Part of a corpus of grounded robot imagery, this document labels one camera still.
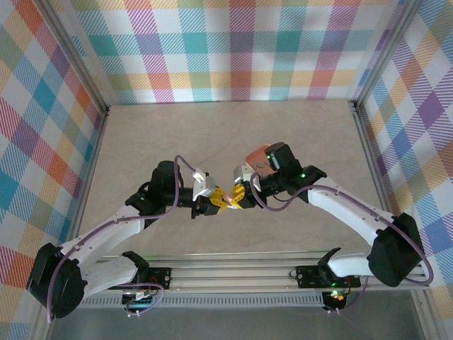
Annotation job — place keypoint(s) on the orange plastic tray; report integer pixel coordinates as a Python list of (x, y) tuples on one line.
[(256, 156)]

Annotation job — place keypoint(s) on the aluminium frame post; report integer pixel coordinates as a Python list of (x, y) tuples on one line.
[(76, 60), (385, 53)]

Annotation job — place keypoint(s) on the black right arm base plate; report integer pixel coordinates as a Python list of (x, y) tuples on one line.
[(308, 276)]

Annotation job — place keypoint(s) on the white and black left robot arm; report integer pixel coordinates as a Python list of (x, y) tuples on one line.
[(106, 230)]

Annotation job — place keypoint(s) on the aluminium table side rail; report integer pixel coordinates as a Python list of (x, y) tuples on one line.
[(371, 159), (90, 170)]

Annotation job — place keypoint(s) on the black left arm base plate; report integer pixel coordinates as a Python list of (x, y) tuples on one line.
[(159, 276)]

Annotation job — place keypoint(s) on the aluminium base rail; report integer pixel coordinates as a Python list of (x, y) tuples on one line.
[(230, 272)]

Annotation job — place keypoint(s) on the controller circuit board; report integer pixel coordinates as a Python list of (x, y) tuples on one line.
[(334, 297), (141, 301)]

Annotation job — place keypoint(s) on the right controller circuit board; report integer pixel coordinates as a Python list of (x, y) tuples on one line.
[(334, 297)]

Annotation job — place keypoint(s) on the left controller circuit board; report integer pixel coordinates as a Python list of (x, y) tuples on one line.
[(141, 301)]

